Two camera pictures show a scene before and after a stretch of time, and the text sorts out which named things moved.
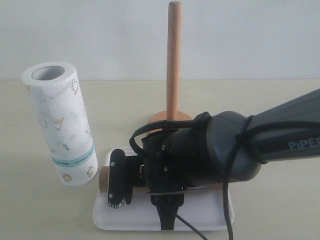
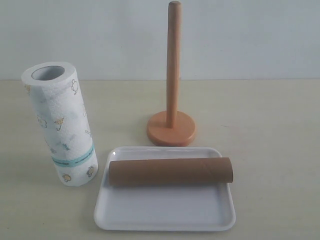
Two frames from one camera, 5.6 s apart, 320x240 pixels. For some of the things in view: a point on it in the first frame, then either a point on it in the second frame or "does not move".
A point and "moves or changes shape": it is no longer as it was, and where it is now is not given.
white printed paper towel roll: (53, 90) does not move
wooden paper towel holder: (173, 112) does not move
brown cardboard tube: (104, 180) moves or changes shape
